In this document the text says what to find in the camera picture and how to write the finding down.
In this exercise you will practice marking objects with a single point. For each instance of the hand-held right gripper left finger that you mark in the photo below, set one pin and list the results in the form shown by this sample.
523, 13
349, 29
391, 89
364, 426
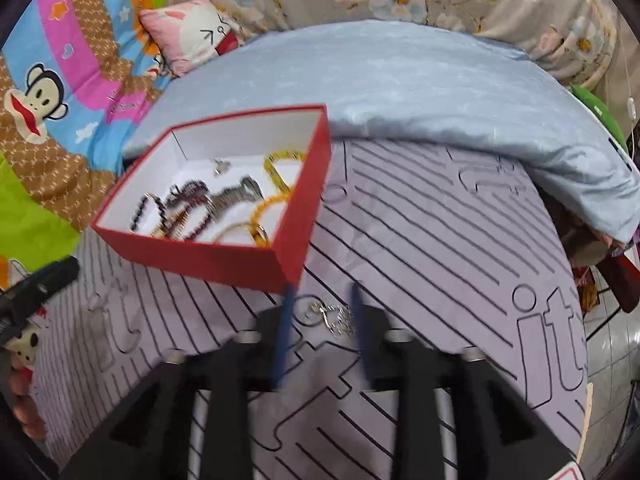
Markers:
285, 330

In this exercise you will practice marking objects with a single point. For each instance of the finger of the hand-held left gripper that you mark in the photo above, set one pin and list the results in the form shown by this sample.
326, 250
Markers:
45, 280

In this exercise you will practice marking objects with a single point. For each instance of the light blue pillow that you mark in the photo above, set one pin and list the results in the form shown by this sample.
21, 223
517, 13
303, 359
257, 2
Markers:
425, 85

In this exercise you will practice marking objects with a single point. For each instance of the monkey printed blanket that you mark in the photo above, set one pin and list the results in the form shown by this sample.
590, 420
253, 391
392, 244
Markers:
75, 60

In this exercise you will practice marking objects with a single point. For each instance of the rose gold bangle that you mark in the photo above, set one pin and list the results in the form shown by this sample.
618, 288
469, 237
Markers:
235, 225

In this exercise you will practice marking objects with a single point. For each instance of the pink rabbit pillow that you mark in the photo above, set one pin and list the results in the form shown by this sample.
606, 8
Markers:
175, 35

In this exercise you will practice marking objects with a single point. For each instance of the silver watch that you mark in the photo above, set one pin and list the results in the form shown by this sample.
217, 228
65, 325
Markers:
232, 197

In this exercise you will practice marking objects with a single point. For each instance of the small silver pendant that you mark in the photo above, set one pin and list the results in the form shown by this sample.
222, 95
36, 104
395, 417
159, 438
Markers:
219, 166

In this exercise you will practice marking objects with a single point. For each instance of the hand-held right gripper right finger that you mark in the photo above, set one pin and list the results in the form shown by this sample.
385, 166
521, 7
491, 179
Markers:
360, 330

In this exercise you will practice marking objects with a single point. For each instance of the person's left hand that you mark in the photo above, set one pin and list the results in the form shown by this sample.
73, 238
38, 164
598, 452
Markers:
25, 410

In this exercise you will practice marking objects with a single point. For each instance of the brown wooden furniture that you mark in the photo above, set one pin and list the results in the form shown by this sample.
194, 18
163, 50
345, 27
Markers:
625, 280

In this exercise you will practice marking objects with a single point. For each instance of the red jewelry box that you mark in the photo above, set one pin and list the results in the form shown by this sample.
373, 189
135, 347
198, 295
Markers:
225, 265

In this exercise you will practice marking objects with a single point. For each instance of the green plastic item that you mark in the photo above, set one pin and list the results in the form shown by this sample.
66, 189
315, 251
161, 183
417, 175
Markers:
600, 110

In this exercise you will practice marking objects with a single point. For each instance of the cartoon dog printed cloth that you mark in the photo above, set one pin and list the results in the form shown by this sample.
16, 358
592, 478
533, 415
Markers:
25, 345

